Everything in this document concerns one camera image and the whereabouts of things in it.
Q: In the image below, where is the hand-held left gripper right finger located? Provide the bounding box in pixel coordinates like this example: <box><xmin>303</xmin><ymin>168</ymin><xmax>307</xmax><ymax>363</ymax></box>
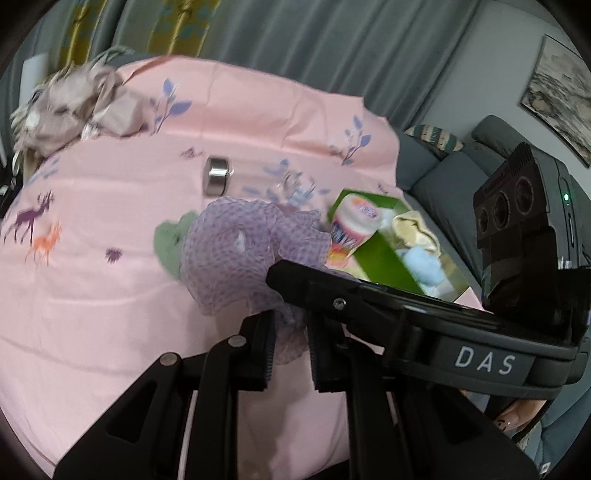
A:
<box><xmin>307</xmin><ymin>318</ymin><xmax>542</xmax><ymax>480</ymax></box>

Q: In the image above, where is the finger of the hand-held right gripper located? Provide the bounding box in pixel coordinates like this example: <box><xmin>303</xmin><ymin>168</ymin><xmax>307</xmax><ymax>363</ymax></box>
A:
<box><xmin>265</xmin><ymin>258</ymin><xmax>417</xmax><ymax>352</ymax></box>

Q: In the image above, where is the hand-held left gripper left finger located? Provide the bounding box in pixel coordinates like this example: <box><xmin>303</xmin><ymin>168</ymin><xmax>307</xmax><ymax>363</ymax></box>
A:
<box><xmin>53</xmin><ymin>311</ymin><xmax>279</xmax><ymax>480</ymax></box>

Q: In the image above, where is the green cardboard box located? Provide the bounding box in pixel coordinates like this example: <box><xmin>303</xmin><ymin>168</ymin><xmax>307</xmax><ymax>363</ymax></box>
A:
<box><xmin>326</xmin><ymin>188</ymin><xmax>472</xmax><ymax>304</ymax></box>

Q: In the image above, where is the purple mesh bath loofah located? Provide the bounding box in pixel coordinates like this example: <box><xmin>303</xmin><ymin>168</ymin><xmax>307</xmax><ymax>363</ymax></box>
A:
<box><xmin>180</xmin><ymin>196</ymin><xmax>356</xmax><ymax>365</ymax></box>

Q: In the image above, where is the light blue soft cloth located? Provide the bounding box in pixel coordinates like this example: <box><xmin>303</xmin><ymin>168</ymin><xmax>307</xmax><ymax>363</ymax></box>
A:
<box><xmin>401</xmin><ymin>246</ymin><xmax>447</xmax><ymax>289</ymax></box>

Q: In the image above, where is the green soft cloth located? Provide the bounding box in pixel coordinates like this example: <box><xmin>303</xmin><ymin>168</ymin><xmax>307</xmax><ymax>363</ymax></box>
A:
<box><xmin>154</xmin><ymin>211</ymin><xmax>199</xmax><ymax>280</ymax></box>

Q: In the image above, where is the person's right hand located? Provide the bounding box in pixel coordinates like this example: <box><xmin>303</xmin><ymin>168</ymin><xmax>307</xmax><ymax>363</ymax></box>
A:
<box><xmin>492</xmin><ymin>398</ymin><xmax>552</xmax><ymax>441</ymax></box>

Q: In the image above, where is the white bottle with colourful label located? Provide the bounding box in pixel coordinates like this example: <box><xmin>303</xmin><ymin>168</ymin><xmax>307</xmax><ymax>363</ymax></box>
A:
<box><xmin>327</xmin><ymin>194</ymin><xmax>385</xmax><ymax>269</ymax></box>

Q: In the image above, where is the pale yellow cloth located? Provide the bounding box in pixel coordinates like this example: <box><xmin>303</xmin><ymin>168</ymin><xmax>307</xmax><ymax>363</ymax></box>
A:
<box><xmin>392</xmin><ymin>210</ymin><xmax>441</xmax><ymax>256</ymax></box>

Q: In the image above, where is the clear plastic piece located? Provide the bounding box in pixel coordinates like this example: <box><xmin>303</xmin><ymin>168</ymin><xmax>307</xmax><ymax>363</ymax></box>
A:
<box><xmin>277</xmin><ymin>169</ymin><xmax>319</xmax><ymax>204</ymax></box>

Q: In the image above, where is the grey sofa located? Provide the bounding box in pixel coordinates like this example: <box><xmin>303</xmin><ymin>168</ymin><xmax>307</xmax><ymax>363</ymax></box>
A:
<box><xmin>397</xmin><ymin>115</ymin><xmax>591</xmax><ymax>480</ymax></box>

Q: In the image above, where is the metal cylinder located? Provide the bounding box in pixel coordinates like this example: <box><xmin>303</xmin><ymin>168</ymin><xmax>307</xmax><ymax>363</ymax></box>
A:
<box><xmin>203</xmin><ymin>157</ymin><xmax>233</xmax><ymax>196</ymax></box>

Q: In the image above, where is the pink printed bedsheet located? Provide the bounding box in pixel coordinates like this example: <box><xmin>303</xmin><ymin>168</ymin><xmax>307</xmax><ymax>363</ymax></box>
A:
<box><xmin>0</xmin><ymin>55</ymin><xmax>485</xmax><ymax>468</ymax></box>

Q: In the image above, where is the striped cushion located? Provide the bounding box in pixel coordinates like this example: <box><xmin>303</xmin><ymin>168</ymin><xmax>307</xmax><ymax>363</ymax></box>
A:
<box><xmin>405</xmin><ymin>124</ymin><xmax>465</xmax><ymax>153</ymax></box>

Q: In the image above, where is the grey and yellow curtain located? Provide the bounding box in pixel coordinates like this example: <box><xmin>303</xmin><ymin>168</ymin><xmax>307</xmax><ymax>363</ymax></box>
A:
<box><xmin>28</xmin><ymin>0</ymin><xmax>481</xmax><ymax>131</ymax></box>

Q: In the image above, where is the crumpled mauve cloth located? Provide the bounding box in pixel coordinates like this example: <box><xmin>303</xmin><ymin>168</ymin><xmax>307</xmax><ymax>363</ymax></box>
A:
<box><xmin>10</xmin><ymin>46</ymin><xmax>156</xmax><ymax>160</ymax></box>

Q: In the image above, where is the framed wall picture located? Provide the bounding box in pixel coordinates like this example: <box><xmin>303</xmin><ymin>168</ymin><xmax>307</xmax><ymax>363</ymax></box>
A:
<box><xmin>521</xmin><ymin>34</ymin><xmax>591</xmax><ymax>168</ymax></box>

